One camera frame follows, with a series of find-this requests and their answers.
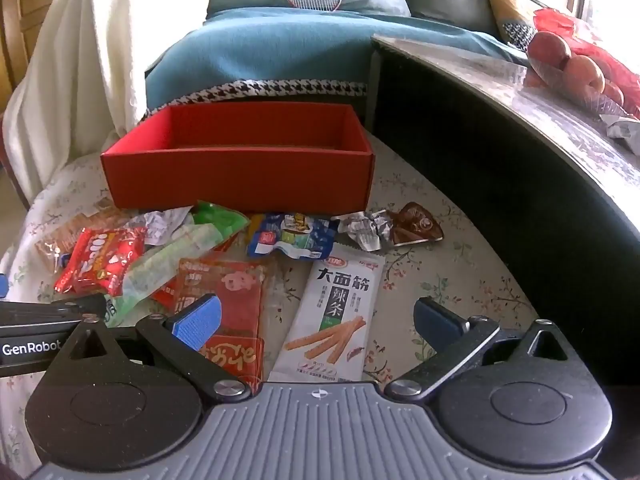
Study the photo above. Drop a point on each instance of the wooden furniture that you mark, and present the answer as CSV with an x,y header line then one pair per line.
x,y
25,10

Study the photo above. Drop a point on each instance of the dark table with glossy top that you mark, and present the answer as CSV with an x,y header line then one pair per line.
x,y
550,125

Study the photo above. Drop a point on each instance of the pale green long snack packet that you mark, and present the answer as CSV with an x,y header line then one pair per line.
x,y
160,265

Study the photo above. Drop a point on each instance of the bright green snack packet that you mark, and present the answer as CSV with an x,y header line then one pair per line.
x,y
220,220

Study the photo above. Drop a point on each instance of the red apple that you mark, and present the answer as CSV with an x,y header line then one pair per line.
x,y
550,50
582,77
614,94

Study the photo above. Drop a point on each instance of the red white-print snack packet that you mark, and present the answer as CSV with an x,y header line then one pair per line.
x,y
100,260

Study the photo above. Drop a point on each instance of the red translucent snack packet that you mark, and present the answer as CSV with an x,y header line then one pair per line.
x,y
235,285

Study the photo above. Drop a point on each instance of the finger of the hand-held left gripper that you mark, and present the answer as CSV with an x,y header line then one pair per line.
x,y
3,285
45,312

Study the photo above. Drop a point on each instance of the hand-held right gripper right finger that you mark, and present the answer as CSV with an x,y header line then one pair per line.
x,y
436,325

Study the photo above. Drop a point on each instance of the yellow patterned pillow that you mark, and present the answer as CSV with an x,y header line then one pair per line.
x,y
510,15

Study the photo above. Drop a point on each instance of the blue snack packet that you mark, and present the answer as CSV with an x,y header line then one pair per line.
x,y
295,237

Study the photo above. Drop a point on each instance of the white spicy strip packet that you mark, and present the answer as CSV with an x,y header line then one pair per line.
x,y
335,310

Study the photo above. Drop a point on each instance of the silver wrapper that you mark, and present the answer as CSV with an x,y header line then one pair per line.
x,y
622,130

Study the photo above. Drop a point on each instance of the orange snack packet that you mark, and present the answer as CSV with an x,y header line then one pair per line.
x,y
65,235

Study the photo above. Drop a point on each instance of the blue blanket with houndstooth trim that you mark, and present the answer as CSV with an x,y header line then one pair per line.
x,y
300,50

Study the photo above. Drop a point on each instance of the red cardboard box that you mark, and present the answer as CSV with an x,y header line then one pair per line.
x,y
235,180

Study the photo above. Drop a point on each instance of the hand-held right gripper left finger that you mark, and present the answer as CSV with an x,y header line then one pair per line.
x,y
197,321

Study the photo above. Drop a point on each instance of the white cloth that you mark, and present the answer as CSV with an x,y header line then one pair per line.
x,y
75,60

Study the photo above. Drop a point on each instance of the clear brown snack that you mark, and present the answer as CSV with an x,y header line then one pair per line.
x,y
160,225

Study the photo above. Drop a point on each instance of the brown and silver snack packet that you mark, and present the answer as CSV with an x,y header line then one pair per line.
x,y
415,225

